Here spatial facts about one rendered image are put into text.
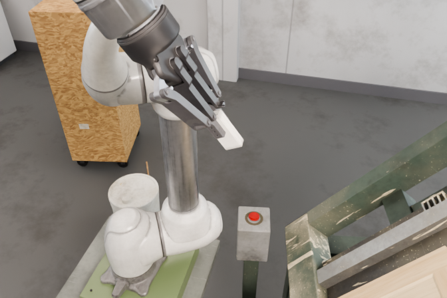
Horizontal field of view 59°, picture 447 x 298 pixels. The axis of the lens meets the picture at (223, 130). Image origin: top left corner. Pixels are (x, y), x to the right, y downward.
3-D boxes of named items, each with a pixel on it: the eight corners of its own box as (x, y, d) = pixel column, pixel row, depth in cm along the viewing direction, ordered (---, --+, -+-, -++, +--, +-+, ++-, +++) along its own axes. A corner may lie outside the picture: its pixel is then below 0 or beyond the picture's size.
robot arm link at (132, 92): (74, 46, 86) (136, 38, 90) (85, 71, 104) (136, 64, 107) (84, 103, 85) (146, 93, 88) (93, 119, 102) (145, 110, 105)
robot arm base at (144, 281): (92, 292, 134) (89, 283, 131) (126, 241, 151) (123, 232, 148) (140, 308, 129) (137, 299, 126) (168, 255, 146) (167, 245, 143)
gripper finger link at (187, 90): (177, 54, 50) (173, 60, 49) (221, 116, 56) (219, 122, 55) (154, 62, 52) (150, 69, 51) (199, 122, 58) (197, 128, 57)
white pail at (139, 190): (131, 207, 274) (120, 155, 246) (171, 215, 268) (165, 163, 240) (109, 243, 249) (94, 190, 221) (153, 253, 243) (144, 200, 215)
